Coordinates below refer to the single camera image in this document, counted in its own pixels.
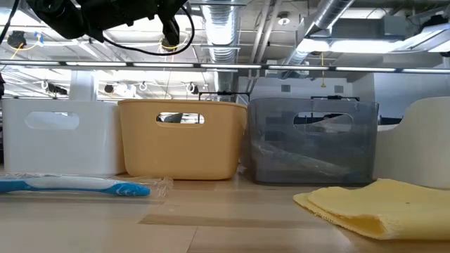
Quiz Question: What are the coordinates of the orange plastic bin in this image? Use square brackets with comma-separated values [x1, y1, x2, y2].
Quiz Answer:
[117, 98, 249, 181]

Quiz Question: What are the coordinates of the silver ribbed ventilation duct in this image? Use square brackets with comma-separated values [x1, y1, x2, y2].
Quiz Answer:
[200, 0, 244, 95]

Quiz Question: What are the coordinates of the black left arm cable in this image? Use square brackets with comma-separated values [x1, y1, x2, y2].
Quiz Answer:
[101, 6, 196, 57]

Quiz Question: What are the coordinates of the grey translucent plastic bin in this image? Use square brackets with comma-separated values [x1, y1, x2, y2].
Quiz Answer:
[247, 97, 380, 186]

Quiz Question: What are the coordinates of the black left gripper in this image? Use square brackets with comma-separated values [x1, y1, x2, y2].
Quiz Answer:
[84, 0, 191, 36]

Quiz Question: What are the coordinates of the white plastic bin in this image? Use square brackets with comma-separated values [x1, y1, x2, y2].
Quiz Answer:
[371, 96, 450, 190]
[1, 98, 124, 178]

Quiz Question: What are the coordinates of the black ceiling box yellow cable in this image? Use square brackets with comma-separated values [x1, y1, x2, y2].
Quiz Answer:
[157, 33, 193, 59]
[6, 30, 42, 60]

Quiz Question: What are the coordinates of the long ceiling light strip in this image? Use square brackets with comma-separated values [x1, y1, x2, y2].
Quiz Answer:
[0, 59, 450, 74]

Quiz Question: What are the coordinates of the silver smooth ventilation duct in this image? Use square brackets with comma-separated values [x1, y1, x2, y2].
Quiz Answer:
[281, 0, 356, 80]

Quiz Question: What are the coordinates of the yellow folded cloth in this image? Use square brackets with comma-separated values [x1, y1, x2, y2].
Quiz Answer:
[292, 178, 450, 241]

